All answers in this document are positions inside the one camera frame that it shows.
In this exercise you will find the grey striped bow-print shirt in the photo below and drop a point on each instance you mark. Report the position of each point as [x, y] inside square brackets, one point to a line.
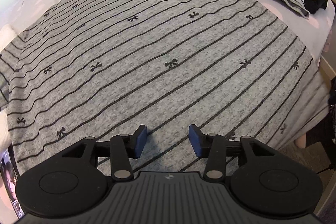
[157, 43]

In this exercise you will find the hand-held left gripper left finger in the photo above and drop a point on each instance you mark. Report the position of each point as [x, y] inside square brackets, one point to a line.
[140, 141]

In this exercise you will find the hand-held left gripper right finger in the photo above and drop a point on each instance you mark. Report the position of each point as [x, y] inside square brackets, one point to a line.
[195, 141]

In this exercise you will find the beige bed leg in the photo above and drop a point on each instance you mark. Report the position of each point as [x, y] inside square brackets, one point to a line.
[300, 140]

